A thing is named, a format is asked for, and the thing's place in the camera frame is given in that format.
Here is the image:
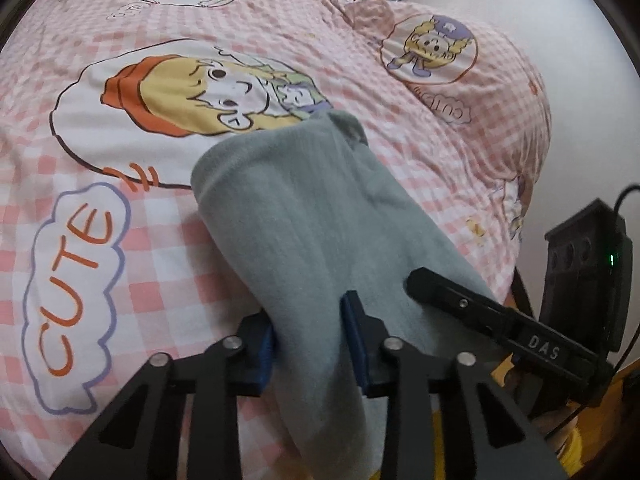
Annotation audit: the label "pink checkered cartoon duvet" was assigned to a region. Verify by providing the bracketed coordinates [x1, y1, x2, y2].
[1, 0, 520, 479]

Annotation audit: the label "pink checkered cartoon pillow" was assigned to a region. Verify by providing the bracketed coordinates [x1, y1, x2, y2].
[345, 0, 551, 240]

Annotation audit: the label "grey knit pants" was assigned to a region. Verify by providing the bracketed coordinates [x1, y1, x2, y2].
[191, 110, 502, 479]

